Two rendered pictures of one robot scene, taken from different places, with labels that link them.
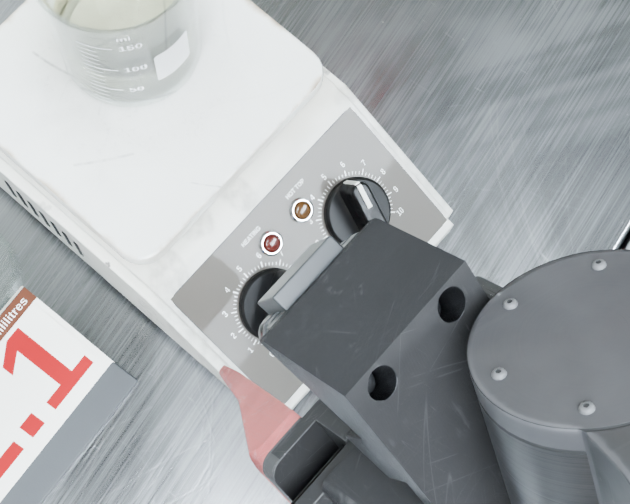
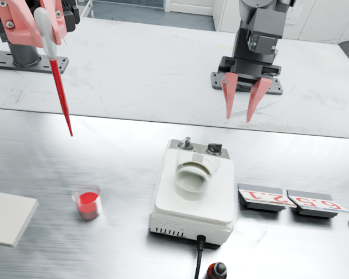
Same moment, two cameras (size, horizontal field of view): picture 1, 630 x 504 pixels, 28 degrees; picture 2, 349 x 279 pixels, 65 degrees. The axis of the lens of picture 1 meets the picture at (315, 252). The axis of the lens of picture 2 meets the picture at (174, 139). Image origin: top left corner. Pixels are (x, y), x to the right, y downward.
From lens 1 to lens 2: 0.48 m
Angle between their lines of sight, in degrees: 51
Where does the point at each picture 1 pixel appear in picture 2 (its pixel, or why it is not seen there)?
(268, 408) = (260, 89)
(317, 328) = (277, 26)
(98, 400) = (247, 187)
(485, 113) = (138, 150)
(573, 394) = not seen: outside the picture
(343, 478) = (270, 60)
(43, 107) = (218, 196)
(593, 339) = not seen: outside the picture
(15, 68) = (215, 207)
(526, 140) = (140, 141)
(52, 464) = (265, 189)
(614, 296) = not seen: outside the picture
